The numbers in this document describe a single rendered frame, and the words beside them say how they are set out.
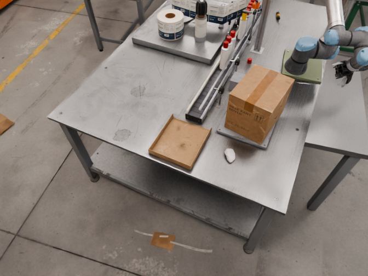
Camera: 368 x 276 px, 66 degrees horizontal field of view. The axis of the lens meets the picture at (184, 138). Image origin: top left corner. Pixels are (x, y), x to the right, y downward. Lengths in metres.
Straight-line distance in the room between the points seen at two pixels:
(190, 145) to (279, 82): 0.59
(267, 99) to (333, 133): 0.54
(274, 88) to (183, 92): 0.63
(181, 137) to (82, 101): 0.72
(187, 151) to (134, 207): 0.94
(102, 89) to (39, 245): 1.26
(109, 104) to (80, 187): 0.94
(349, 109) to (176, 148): 1.12
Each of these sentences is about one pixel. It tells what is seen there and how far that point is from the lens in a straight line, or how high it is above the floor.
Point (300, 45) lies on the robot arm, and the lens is 2.04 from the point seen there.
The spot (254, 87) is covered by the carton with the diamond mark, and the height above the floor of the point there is 1.12.
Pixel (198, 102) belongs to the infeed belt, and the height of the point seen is 0.88.
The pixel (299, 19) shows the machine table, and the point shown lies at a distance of 2.81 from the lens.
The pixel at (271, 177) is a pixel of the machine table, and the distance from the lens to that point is 1.58.
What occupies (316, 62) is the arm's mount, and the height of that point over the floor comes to 0.86.
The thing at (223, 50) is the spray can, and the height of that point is 1.04.
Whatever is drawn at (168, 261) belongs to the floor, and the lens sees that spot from 2.22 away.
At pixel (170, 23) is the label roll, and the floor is 1.02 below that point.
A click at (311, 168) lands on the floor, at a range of 2.74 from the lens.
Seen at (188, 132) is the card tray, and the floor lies 0.83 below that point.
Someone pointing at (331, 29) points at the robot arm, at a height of 1.33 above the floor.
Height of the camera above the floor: 2.15
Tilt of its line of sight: 52 degrees down
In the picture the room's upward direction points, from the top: 1 degrees counter-clockwise
